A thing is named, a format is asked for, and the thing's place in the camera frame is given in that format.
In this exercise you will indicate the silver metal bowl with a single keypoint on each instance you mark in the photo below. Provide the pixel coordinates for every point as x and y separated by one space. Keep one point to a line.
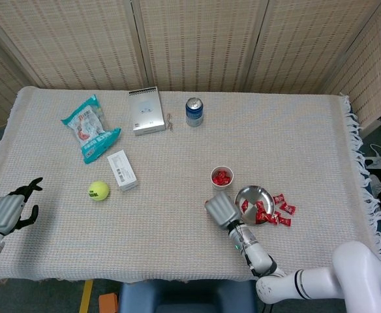
254 197

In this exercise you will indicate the white paper cup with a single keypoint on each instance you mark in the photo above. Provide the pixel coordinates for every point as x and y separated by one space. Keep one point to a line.
223 187

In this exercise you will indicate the white clamp stand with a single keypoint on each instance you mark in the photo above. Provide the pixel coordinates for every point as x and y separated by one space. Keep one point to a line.
374 162

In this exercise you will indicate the yellow tennis ball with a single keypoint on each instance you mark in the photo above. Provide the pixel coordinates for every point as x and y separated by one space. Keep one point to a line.
100 190

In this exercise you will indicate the small pile of paper clips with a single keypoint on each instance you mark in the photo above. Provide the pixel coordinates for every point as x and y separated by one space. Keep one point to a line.
170 125

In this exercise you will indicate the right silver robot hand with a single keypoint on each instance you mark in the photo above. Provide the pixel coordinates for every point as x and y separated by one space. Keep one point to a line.
223 210

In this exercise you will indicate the beige waffle-weave tablecloth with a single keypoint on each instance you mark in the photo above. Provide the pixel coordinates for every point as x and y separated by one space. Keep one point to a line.
177 156

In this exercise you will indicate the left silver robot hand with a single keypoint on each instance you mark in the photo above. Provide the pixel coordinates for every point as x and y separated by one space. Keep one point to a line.
1 213

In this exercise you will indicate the silver grey flat box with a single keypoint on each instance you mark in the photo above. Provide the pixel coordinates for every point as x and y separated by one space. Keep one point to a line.
146 112

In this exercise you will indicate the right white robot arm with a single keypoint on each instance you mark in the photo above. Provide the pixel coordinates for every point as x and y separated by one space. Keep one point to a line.
259 254

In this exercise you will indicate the small white barcode box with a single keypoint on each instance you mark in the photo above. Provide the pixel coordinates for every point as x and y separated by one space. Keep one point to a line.
122 169

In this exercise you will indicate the yellow floor tape strip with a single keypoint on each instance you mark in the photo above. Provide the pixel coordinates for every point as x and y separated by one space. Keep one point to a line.
86 296

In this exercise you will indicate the orange block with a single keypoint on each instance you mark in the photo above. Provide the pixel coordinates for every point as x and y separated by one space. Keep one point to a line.
108 304

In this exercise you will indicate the blue soda can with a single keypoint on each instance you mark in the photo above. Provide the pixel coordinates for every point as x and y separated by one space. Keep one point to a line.
194 115

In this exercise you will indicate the teal snack bag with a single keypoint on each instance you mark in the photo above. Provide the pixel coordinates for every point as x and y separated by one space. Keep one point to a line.
91 130

